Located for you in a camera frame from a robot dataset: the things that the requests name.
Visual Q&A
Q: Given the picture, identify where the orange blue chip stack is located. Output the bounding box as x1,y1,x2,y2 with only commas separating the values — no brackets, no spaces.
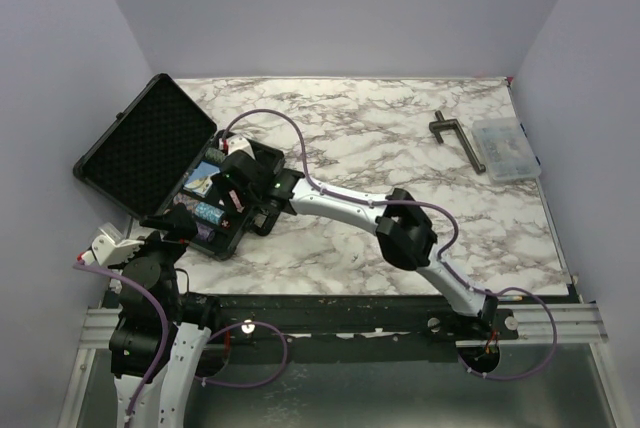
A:
173,193,200,211

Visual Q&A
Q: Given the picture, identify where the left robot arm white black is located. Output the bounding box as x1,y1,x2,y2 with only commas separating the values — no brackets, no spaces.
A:
109,204,222,427

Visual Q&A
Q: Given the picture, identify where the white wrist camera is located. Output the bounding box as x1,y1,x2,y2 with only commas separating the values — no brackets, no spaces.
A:
222,134,255,159
77,223,144,267

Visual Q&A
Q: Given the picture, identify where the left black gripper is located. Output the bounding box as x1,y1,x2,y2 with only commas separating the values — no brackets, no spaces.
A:
113,202,198,314

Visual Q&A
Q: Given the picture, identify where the red playing card deck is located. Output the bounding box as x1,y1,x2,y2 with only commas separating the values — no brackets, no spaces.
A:
221,189,245,213

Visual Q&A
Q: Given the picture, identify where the light blue poker chip stack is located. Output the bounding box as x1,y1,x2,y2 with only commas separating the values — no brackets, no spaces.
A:
195,202,225,226

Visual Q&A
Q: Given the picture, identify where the dark metal handle bracket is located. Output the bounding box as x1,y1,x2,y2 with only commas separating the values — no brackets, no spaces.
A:
427,110,488,176

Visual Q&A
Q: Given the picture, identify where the purple chip stack in case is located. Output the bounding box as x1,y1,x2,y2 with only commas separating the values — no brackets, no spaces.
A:
196,224,216,243

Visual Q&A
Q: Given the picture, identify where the black foam-lined poker case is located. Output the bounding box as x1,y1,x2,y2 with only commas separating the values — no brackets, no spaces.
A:
73,74,280,261

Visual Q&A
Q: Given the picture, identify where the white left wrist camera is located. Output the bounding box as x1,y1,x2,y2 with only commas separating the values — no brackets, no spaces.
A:
77,223,144,267

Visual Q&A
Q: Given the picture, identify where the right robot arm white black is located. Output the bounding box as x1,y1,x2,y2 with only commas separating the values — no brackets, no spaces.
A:
212,151,498,340

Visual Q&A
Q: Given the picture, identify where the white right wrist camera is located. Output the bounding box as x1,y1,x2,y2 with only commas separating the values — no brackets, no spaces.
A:
222,134,255,159

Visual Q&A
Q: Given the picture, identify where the clear plastic parts box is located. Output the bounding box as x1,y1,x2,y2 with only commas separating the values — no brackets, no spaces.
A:
471,117,541,184

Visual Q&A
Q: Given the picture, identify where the blue playing card deck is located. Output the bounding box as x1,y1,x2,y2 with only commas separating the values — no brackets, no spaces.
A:
183,161,219,197

